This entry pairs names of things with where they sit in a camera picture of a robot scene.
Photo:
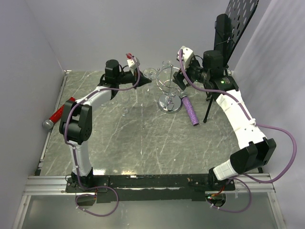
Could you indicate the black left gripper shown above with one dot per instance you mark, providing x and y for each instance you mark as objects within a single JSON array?
[{"x": 143, "y": 79}]

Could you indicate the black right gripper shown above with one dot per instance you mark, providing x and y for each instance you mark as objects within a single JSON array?
[{"x": 178, "y": 78}]

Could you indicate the red glitter microphone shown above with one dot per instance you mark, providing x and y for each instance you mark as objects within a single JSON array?
[{"x": 49, "y": 123}]

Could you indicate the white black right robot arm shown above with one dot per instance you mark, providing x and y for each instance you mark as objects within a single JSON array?
[{"x": 255, "y": 149}]

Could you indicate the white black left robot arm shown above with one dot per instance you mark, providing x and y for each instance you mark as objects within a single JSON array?
[{"x": 76, "y": 120}]

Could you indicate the chrome wine glass rack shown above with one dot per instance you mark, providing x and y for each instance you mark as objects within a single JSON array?
[{"x": 170, "y": 101}]

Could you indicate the purple glitter microphone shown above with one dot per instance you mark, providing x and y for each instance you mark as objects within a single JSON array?
[{"x": 189, "y": 108}]

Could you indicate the black music stand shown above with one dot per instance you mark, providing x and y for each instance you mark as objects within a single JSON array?
[{"x": 229, "y": 28}]

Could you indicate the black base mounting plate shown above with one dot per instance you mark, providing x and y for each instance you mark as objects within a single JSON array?
[{"x": 110, "y": 188}]

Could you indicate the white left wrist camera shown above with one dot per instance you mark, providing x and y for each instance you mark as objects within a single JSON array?
[{"x": 133, "y": 62}]

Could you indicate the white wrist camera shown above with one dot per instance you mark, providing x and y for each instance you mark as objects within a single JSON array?
[
  {"x": 187, "y": 56},
  {"x": 133, "y": 62}
]

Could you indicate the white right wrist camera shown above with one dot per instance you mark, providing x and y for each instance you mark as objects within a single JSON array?
[{"x": 187, "y": 56}]

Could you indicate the aluminium rail frame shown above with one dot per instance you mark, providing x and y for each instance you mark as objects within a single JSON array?
[{"x": 263, "y": 205}]

